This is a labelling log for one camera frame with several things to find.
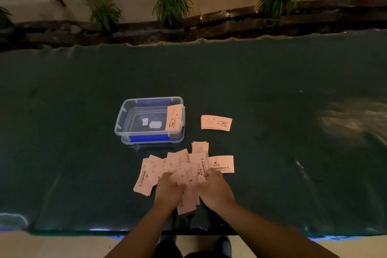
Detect person's left hand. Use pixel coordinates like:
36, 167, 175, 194
154, 172, 187, 211

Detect person's right hand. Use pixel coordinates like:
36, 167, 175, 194
195, 168, 236, 212

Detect pink paper ticket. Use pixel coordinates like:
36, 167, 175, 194
169, 168, 201, 216

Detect person's right forearm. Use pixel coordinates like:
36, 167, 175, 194
212, 199, 340, 258

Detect person's left forearm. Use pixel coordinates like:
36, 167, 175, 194
104, 203, 179, 258

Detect pile of pink paper tickets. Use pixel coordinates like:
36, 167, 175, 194
133, 141, 235, 216

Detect person's black left shoe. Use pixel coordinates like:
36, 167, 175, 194
159, 234, 178, 258

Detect person's black shoe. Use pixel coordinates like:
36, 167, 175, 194
159, 234, 178, 258
213, 236, 232, 258

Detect person's black right shoe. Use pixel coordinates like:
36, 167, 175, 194
213, 236, 232, 258

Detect small stack of pink tickets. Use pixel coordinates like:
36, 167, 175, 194
201, 115, 233, 132

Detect pink ticket leaning upright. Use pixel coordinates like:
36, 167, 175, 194
165, 104, 184, 132

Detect clear plastic box blue latches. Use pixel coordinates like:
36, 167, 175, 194
114, 96, 186, 145

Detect dark green table cloth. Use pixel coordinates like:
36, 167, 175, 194
0, 29, 387, 236

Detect dark stone ledge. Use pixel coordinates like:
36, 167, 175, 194
0, 0, 387, 51

